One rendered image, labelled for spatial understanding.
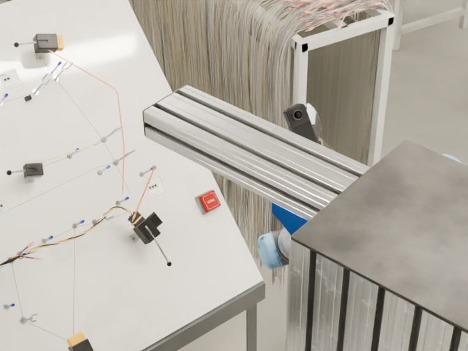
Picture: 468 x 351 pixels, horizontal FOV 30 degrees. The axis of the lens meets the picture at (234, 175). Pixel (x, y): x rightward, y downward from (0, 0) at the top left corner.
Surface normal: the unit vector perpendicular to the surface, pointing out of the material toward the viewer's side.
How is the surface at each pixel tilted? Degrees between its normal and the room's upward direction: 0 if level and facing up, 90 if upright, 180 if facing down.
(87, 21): 47
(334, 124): 90
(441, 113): 0
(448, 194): 0
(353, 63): 90
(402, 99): 0
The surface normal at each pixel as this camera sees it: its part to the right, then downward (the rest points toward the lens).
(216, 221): 0.44, -0.20
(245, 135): -0.01, -0.79
